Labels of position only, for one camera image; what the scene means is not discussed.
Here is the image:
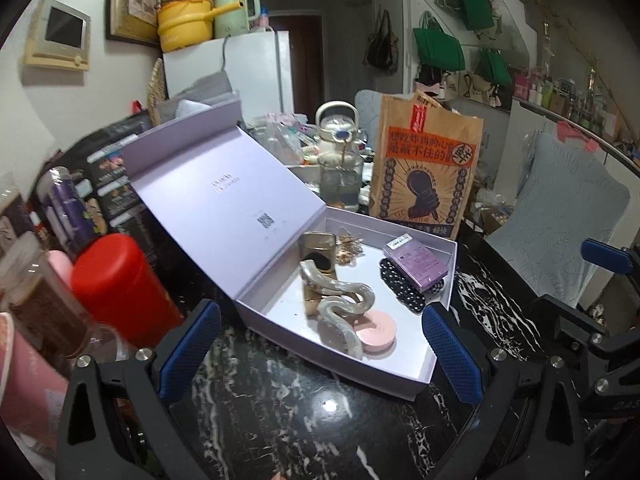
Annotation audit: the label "cardboard box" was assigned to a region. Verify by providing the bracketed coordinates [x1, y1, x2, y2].
[477, 207, 511, 233]

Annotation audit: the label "yellow pot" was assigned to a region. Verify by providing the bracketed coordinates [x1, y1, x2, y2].
[157, 0, 243, 53]

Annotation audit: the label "dark hanging bag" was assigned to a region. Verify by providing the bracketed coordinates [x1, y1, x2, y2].
[362, 7, 401, 73]

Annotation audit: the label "woven straw fan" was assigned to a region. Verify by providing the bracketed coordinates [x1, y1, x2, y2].
[146, 57, 167, 113]

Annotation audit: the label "gold mirrored case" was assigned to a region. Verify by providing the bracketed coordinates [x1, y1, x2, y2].
[299, 231, 340, 317]

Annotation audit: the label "red canister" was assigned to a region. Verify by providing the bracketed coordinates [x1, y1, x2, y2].
[71, 233, 186, 348]

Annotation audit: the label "kettle power cable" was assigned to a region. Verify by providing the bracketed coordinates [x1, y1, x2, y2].
[220, 35, 238, 78]

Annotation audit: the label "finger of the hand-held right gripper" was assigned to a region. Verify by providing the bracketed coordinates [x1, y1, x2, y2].
[530, 294, 640, 357]
[581, 238, 640, 277]

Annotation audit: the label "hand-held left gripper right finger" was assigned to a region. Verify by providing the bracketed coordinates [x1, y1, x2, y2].
[421, 305, 586, 480]

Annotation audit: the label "clear jar purple contents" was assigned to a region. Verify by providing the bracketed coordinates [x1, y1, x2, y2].
[37, 166, 101, 256]

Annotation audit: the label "lavender gift box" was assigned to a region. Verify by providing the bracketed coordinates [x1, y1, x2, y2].
[121, 99, 459, 402]

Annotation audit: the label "pearly white hair claw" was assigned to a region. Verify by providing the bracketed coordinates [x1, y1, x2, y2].
[299, 259, 373, 361]

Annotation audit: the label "pink paper cup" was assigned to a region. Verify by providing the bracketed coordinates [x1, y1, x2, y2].
[0, 312, 71, 456]

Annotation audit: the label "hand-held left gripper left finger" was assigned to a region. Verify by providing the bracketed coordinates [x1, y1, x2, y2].
[56, 299, 223, 480]

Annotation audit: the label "clear jar brown label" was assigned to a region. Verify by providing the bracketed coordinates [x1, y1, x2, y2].
[0, 232, 96, 376]

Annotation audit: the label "clear plastic bags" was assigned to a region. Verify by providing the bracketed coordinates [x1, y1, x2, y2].
[250, 112, 321, 166]

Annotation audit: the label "black polka dot scrunchie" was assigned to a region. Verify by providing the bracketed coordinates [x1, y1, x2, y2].
[377, 257, 427, 313]

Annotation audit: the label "brown printed paper bag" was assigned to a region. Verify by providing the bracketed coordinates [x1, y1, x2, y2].
[370, 91, 485, 241]

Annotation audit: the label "small purple carton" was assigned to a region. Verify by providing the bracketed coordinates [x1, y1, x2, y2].
[382, 236, 449, 294]

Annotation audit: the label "row of cosmetic bottles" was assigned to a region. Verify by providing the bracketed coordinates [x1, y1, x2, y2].
[512, 25, 621, 136]

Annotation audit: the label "framed picture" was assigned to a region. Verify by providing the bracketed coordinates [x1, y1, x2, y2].
[105, 0, 166, 48]

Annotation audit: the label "white fridge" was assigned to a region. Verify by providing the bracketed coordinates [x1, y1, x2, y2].
[162, 30, 293, 118]

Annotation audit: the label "brown door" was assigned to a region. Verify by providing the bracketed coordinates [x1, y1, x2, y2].
[267, 14, 323, 111]

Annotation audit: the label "beige wall intercom panel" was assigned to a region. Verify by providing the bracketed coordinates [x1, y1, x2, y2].
[24, 0, 93, 72]

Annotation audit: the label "pink round compact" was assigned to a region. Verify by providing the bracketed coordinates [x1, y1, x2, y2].
[357, 310, 398, 353]

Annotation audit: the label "pale green kettle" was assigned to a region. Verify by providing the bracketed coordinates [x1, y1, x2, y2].
[214, 0, 261, 40]

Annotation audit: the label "pink bottle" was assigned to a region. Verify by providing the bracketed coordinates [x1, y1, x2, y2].
[46, 250, 76, 288]

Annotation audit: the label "glass teapot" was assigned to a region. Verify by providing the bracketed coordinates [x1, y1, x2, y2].
[314, 101, 365, 213]

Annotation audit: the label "green tote bag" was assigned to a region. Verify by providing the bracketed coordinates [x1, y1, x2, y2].
[452, 0, 496, 31]
[475, 49, 512, 86]
[412, 27, 463, 71]

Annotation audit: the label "small gold charm keychain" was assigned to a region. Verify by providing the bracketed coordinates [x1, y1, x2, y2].
[336, 227, 366, 266]

